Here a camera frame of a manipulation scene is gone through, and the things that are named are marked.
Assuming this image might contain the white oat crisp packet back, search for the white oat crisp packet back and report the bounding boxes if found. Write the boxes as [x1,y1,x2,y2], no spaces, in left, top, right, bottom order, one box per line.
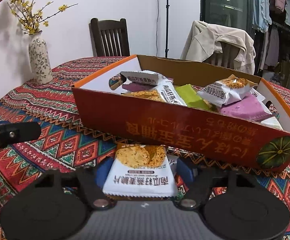
[120,70,170,86]

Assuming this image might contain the dark wooden chair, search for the dark wooden chair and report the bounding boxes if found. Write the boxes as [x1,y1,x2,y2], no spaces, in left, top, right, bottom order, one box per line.
[89,18,130,57]

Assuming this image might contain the studio light on stand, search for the studio light on stand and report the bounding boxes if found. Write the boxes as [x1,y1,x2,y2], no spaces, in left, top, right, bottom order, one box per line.
[165,0,170,58]

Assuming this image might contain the green white snack pack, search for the green white snack pack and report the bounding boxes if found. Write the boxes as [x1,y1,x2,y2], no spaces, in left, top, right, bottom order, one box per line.
[260,116,284,131]

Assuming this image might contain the patterned red tablecloth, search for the patterned red tablecloth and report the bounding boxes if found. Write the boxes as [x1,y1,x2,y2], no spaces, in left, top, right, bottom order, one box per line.
[0,56,290,240]

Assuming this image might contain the light blue hanging shirt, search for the light blue hanging shirt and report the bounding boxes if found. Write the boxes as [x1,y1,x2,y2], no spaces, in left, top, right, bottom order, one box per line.
[252,0,272,33]

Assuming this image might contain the floral ceramic vase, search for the floral ceramic vase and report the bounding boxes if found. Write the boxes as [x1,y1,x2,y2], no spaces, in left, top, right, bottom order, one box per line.
[28,31,53,85]

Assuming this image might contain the long green snack pack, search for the long green snack pack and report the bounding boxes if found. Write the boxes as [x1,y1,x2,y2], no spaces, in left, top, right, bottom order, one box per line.
[175,84,211,111]

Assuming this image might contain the beige jacket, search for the beige jacket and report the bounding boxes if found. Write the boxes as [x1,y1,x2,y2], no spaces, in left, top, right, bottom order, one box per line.
[180,21,256,75]

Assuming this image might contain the oat crisp packet white gold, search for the oat crisp packet white gold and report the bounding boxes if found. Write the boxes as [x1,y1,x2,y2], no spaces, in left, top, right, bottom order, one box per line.
[122,81,186,106]

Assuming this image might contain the chair under beige jacket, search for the chair under beige jacket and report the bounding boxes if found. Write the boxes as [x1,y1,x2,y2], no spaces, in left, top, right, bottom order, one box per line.
[204,42,240,69]

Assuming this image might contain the orange cardboard pumpkin box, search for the orange cardboard pumpkin box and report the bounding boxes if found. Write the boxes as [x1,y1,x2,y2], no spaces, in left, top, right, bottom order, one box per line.
[72,55,290,172]

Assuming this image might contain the yellow blossom branches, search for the yellow blossom branches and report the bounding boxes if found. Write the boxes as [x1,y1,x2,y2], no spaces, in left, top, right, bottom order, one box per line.
[7,0,78,35]

